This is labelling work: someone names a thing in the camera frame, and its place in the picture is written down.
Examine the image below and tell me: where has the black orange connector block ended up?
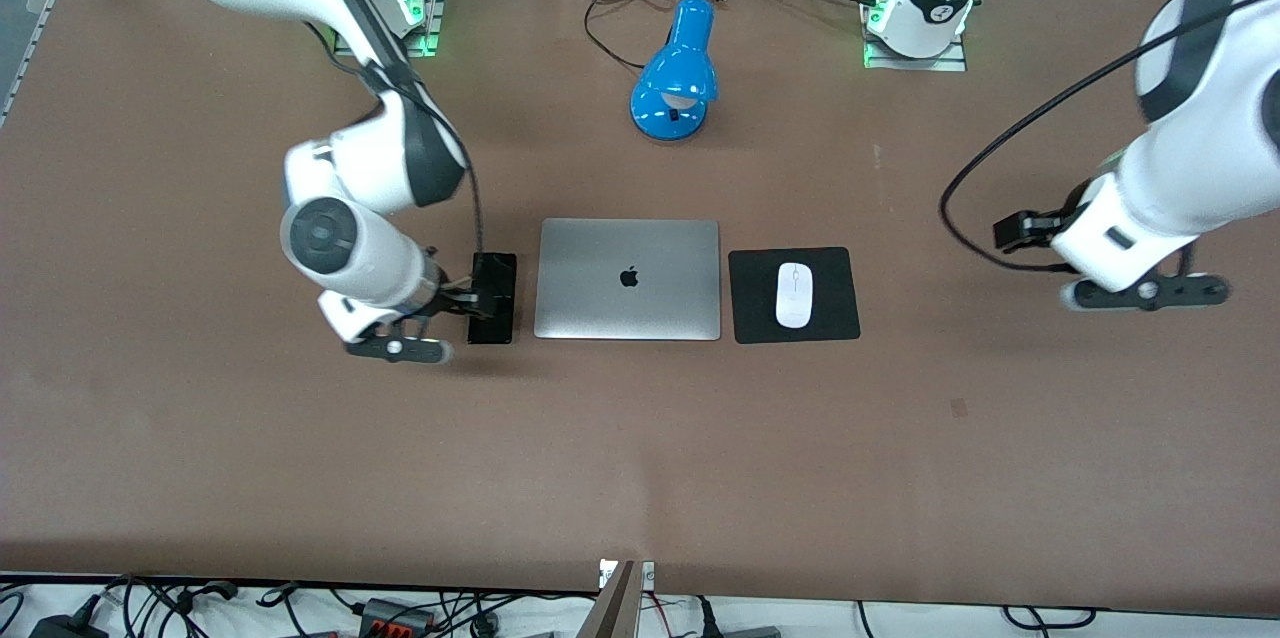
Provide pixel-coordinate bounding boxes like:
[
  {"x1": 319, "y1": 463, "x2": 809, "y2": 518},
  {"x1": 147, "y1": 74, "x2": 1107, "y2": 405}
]
[{"x1": 357, "y1": 597, "x2": 435, "y2": 636}]

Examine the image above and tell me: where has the black lamp power cord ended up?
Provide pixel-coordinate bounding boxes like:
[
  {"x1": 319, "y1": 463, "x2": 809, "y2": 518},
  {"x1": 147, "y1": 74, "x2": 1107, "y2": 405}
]
[{"x1": 583, "y1": 0, "x2": 728, "y2": 72}]

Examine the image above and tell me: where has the white computer mouse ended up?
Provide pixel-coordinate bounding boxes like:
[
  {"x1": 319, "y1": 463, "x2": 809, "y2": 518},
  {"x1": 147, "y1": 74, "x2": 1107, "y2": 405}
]
[{"x1": 775, "y1": 261, "x2": 815, "y2": 330}]

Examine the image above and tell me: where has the black tangled floor cable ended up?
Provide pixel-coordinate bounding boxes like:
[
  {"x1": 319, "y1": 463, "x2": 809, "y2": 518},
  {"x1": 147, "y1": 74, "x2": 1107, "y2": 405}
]
[{"x1": 100, "y1": 574, "x2": 241, "y2": 638}]

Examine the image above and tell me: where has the aluminium frame rail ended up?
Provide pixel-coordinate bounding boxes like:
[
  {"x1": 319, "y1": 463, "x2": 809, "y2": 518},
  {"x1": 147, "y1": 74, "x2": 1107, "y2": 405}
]
[{"x1": 0, "y1": 0, "x2": 104, "y2": 129}]

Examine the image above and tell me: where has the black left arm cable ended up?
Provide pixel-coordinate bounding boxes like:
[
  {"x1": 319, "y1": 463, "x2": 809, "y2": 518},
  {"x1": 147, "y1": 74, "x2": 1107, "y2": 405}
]
[{"x1": 938, "y1": 0, "x2": 1280, "y2": 275}]

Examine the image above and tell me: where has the black looped floor cable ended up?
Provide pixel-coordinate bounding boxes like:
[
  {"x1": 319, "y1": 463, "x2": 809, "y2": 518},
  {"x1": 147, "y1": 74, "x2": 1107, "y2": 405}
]
[{"x1": 1003, "y1": 604, "x2": 1099, "y2": 633}]

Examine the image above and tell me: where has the blue desk lamp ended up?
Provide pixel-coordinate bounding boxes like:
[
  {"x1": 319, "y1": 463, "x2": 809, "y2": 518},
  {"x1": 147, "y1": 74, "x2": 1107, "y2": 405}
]
[{"x1": 629, "y1": 0, "x2": 720, "y2": 143}]

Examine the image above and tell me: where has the black mouse pad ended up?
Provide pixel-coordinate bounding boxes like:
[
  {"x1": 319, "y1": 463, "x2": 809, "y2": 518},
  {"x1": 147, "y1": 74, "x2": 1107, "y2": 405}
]
[{"x1": 727, "y1": 246, "x2": 862, "y2": 346}]

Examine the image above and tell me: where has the black smartphone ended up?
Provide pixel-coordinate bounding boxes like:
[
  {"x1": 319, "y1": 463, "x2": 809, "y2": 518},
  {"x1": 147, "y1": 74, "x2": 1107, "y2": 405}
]
[{"x1": 466, "y1": 252, "x2": 519, "y2": 347}]

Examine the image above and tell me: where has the silver closed laptop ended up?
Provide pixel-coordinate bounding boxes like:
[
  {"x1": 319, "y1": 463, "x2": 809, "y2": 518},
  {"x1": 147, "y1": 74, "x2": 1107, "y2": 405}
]
[{"x1": 533, "y1": 218, "x2": 723, "y2": 342}]

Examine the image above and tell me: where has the black power adapter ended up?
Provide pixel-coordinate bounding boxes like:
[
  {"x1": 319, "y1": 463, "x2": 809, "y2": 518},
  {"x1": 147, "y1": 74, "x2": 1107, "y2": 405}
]
[{"x1": 28, "y1": 608, "x2": 109, "y2": 638}]

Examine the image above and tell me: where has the wooden metal bracket post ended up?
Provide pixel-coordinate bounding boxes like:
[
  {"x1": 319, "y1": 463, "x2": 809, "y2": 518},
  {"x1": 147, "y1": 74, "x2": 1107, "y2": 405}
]
[{"x1": 576, "y1": 558, "x2": 657, "y2": 638}]

